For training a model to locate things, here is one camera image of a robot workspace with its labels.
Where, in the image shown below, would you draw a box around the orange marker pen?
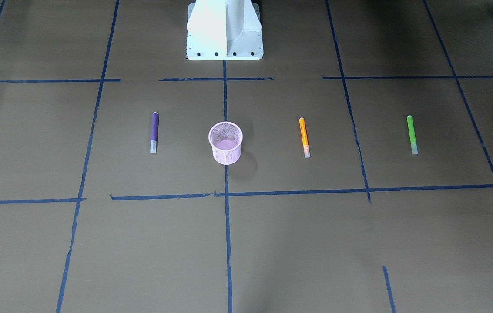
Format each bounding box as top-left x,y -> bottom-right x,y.
298,117 -> 311,158

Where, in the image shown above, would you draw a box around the purple marker pen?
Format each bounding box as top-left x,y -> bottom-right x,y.
150,112 -> 159,154

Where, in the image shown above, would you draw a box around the green marker pen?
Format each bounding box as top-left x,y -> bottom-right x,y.
406,115 -> 419,155

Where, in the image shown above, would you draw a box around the pink mesh pen holder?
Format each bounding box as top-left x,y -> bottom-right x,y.
208,121 -> 244,166

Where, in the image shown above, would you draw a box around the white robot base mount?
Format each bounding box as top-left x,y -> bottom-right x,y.
185,0 -> 264,61

